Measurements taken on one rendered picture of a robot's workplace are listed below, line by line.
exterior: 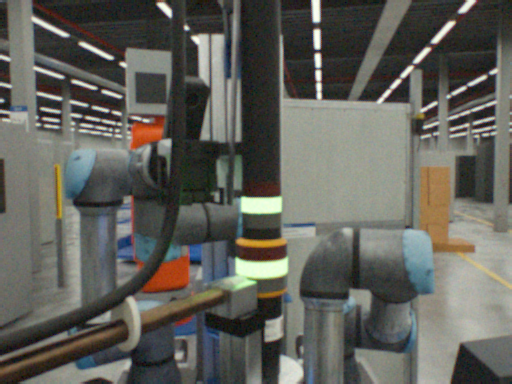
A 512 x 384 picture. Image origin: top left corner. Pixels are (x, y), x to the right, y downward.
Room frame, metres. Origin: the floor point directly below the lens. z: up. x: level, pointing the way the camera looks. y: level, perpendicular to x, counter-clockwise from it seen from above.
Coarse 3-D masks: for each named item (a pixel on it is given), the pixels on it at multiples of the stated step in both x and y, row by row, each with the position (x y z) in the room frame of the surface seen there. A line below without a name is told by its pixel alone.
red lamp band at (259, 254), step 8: (240, 248) 0.34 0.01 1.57; (248, 248) 0.33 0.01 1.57; (256, 248) 0.33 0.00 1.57; (264, 248) 0.33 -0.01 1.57; (272, 248) 0.33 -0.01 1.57; (280, 248) 0.34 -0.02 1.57; (240, 256) 0.34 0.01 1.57; (248, 256) 0.33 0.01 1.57; (256, 256) 0.33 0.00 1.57; (264, 256) 0.33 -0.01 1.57; (272, 256) 0.33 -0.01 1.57; (280, 256) 0.34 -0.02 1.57
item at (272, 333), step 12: (264, 300) 0.34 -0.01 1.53; (276, 300) 0.34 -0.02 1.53; (276, 312) 0.34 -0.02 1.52; (276, 324) 0.34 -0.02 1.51; (264, 336) 0.34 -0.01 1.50; (276, 336) 0.34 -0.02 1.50; (264, 348) 0.34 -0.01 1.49; (276, 348) 0.34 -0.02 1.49; (264, 360) 0.34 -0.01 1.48; (276, 360) 0.34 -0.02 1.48; (264, 372) 0.34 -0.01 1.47; (276, 372) 0.34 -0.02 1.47
